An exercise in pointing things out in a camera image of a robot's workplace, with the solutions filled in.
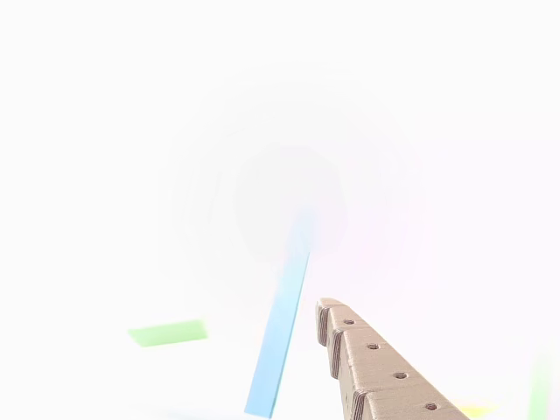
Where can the green cube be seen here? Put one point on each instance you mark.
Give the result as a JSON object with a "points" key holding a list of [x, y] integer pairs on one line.
{"points": [[168, 333]]}

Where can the blue tape square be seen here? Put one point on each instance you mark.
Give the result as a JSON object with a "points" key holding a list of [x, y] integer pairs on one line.
{"points": [[280, 332]]}

